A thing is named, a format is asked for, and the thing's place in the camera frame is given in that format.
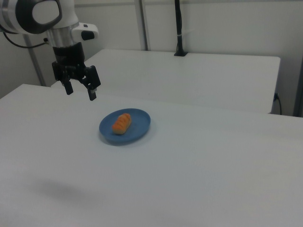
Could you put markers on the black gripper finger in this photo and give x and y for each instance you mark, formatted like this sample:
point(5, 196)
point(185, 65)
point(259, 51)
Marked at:
point(92, 79)
point(68, 88)

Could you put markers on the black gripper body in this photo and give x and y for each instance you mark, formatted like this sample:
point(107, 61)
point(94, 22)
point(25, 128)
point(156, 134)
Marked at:
point(69, 59)

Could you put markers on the orange toy bread loaf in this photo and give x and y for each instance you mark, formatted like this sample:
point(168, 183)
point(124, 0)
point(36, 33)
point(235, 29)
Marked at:
point(122, 124)

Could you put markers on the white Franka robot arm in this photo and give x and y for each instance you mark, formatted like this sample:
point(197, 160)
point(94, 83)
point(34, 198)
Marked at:
point(47, 11)

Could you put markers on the blue round plate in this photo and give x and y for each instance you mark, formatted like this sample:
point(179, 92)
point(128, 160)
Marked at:
point(138, 127)

